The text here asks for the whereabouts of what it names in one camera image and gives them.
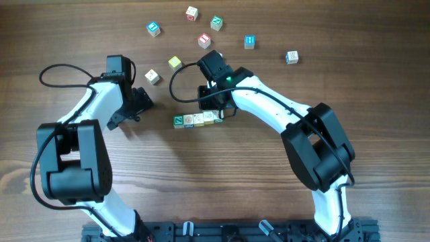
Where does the green edged picture block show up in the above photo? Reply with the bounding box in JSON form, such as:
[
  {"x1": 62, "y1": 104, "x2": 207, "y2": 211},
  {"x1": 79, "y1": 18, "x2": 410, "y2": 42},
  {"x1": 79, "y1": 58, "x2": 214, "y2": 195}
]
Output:
[{"x1": 212, "y1": 110, "x2": 224, "y2": 123}]

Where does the yellow sided picture block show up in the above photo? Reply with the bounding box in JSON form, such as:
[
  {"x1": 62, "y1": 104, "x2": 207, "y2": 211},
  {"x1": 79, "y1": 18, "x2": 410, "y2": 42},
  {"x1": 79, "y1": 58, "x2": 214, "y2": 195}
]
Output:
[{"x1": 203, "y1": 111, "x2": 214, "y2": 125}]

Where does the yellow edged picture block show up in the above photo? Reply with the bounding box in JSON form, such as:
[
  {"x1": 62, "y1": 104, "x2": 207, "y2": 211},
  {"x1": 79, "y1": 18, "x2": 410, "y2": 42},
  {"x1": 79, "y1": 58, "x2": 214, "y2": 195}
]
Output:
[{"x1": 193, "y1": 113, "x2": 204, "y2": 127}]

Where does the blue sided picture block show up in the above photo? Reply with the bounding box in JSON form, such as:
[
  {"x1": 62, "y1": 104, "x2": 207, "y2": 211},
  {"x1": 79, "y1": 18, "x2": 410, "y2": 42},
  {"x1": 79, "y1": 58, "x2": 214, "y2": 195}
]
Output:
[{"x1": 183, "y1": 114, "x2": 195, "y2": 128}]

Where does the green Z letter block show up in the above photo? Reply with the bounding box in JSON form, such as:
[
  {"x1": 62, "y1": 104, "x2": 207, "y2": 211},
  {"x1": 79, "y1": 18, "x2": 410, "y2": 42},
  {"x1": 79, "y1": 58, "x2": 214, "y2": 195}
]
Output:
[{"x1": 173, "y1": 115, "x2": 185, "y2": 128}]

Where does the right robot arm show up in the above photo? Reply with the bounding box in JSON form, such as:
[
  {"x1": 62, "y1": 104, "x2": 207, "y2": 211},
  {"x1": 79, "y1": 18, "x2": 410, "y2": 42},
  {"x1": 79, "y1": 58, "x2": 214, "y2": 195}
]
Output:
[{"x1": 197, "y1": 50, "x2": 355, "y2": 239}]

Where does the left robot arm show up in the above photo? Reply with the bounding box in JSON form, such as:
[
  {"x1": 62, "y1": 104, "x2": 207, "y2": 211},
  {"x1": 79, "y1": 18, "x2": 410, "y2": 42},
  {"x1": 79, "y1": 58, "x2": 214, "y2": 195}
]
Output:
[{"x1": 30, "y1": 55, "x2": 155, "y2": 241}]

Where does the plain cream wooden block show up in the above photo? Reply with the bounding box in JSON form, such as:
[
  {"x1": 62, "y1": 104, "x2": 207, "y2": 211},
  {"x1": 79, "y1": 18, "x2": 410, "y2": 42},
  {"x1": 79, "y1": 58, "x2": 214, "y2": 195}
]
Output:
[{"x1": 145, "y1": 69, "x2": 160, "y2": 85}]

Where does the yellow top wooden block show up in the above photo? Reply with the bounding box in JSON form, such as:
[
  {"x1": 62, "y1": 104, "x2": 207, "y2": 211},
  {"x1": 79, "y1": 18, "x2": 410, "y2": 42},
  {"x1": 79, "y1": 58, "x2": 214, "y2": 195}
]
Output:
[{"x1": 168, "y1": 56, "x2": 183, "y2": 71}]

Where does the red I letter block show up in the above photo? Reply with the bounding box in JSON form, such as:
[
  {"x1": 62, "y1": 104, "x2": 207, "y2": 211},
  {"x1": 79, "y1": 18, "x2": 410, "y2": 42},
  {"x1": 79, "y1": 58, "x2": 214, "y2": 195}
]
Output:
[{"x1": 198, "y1": 33, "x2": 211, "y2": 49}]

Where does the blue H letter block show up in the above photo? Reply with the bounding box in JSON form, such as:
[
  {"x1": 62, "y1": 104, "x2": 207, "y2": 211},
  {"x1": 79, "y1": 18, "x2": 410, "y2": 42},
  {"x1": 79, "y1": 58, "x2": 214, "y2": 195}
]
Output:
[{"x1": 244, "y1": 35, "x2": 255, "y2": 49}]

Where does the blue I letter block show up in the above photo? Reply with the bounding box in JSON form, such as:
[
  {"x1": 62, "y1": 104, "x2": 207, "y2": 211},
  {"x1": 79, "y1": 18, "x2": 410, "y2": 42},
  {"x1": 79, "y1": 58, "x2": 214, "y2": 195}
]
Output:
[{"x1": 146, "y1": 22, "x2": 161, "y2": 37}]

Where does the green N block top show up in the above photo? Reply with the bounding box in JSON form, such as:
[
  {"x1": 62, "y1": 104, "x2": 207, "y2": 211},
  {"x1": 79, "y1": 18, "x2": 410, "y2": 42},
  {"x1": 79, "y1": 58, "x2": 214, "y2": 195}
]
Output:
[{"x1": 210, "y1": 15, "x2": 223, "y2": 31}]

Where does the blue edged picture block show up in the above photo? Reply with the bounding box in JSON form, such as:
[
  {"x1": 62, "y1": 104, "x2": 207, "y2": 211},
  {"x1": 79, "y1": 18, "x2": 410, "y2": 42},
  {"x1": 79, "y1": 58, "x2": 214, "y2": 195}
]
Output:
[{"x1": 286, "y1": 51, "x2": 299, "y2": 65}]

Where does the red X letter block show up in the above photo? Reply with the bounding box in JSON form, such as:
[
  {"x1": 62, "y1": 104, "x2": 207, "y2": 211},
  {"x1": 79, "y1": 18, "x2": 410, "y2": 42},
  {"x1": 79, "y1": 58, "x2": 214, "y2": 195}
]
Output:
[{"x1": 185, "y1": 6, "x2": 198, "y2": 22}]

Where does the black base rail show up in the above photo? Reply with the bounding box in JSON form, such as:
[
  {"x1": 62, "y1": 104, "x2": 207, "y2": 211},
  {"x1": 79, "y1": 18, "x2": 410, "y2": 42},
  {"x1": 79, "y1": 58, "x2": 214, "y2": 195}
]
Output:
[{"x1": 81, "y1": 218, "x2": 381, "y2": 242}]

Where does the left black cable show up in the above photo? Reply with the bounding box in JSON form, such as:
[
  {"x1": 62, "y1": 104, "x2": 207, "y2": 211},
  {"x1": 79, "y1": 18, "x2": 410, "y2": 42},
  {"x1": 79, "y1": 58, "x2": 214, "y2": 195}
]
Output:
[{"x1": 29, "y1": 63, "x2": 128, "y2": 241}]

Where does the black cable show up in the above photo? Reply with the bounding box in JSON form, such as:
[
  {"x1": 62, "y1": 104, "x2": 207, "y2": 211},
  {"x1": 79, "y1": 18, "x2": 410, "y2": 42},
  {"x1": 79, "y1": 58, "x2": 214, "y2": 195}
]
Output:
[
  {"x1": 168, "y1": 62, "x2": 355, "y2": 241},
  {"x1": 29, "y1": 63, "x2": 128, "y2": 241}
]

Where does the right black cable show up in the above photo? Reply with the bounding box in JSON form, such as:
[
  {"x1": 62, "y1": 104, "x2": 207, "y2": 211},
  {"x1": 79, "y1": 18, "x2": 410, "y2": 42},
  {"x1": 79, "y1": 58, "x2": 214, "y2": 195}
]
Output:
[{"x1": 168, "y1": 62, "x2": 355, "y2": 241}]

